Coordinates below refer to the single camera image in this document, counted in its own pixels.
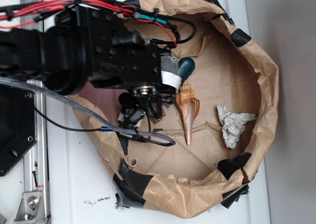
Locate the metal corner bracket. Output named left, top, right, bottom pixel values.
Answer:
left=13, top=191, right=46, bottom=224

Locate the red wire bundle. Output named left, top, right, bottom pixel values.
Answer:
left=0, top=0, right=178, bottom=48

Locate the brown paper bin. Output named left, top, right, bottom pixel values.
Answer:
left=88, top=0, right=279, bottom=218

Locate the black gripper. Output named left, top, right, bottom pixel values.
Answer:
left=55, top=5, right=181, bottom=118

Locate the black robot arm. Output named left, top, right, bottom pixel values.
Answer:
left=0, top=5, right=182, bottom=118

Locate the grey braided cable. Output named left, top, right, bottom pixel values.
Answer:
left=0, top=76, right=176, bottom=147

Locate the aluminium extrusion rail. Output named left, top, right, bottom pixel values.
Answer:
left=19, top=0, right=51, bottom=224

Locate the dark green oval capsule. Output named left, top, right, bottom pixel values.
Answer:
left=178, top=57, right=195, bottom=82

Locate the brown wood chip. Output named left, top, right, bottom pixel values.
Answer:
left=149, top=105, right=166, bottom=124

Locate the thin black cable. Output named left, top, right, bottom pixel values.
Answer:
left=34, top=107, right=109, bottom=133

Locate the crumpled white paper wad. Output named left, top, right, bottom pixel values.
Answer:
left=216, top=105, right=257, bottom=149

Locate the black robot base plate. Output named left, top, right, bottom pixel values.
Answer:
left=0, top=86, right=37, bottom=177

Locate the orange spiral seashell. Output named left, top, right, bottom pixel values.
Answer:
left=176, top=81, right=200, bottom=145

